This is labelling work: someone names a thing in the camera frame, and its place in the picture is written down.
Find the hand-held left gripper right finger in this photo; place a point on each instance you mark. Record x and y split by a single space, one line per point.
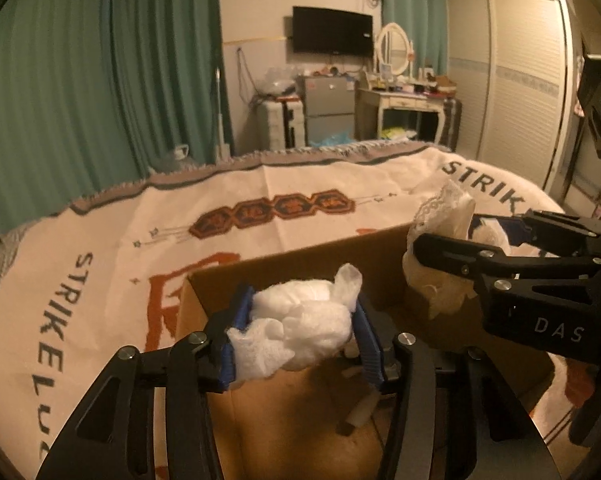
368 341

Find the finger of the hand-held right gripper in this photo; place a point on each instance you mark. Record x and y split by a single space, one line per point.
460 256
520 231

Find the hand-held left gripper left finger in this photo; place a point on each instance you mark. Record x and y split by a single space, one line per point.
234 331

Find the cream lace cloth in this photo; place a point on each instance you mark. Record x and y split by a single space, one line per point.
448 215

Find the white gauze cloth bundle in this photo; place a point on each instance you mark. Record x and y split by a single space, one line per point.
305 320

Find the brown cardboard box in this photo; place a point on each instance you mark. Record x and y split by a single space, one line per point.
285 410

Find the cream rolled cloth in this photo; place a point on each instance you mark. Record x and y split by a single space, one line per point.
363 410

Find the white sliding door wardrobe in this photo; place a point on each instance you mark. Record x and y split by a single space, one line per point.
520 75

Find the printed beige blanket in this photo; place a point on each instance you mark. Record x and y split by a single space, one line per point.
105 240

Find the cream dressing table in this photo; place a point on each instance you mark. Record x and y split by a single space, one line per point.
398 102

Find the blue plastic bag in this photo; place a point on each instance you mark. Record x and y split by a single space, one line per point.
333 140

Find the clear water jug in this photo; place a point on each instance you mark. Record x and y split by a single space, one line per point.
183 157

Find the small grey fridge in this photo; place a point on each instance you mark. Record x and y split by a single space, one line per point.
329 110

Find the white oval vanity mirror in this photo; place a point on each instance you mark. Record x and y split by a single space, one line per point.
393 47

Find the clear plastic bag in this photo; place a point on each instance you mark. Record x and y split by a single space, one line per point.
279 82

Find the wide green curtain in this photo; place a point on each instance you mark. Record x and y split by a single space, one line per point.
80 85

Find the black wall television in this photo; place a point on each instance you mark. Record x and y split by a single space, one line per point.
333 31

